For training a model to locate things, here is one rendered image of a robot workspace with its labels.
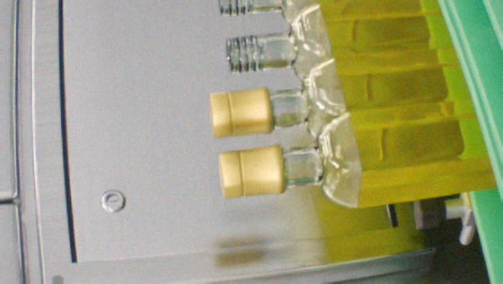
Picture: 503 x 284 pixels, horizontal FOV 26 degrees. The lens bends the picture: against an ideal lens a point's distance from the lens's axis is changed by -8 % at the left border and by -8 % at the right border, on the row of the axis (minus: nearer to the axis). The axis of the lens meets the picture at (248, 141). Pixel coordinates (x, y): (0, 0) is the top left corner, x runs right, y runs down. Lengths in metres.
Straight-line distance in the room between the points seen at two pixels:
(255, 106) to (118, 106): 0.21
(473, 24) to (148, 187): 0.32
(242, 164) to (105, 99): 0.26
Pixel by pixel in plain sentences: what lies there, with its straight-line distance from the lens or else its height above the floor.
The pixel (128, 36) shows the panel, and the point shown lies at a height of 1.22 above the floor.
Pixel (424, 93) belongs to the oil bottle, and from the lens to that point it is 0.88.
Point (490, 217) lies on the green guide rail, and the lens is 0.90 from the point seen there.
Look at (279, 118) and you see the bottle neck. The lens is 0.89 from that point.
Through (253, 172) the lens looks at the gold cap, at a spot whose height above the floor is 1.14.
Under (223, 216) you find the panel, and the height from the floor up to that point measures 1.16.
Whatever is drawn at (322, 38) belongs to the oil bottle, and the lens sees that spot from 0.91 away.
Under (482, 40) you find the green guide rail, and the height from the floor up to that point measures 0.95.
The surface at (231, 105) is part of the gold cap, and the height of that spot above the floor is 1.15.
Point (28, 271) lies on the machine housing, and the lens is 1.00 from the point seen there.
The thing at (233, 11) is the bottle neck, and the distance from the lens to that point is 0.96.
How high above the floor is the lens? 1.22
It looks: 5 degrees down
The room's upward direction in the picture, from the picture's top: 96 degrees counter-clockwise
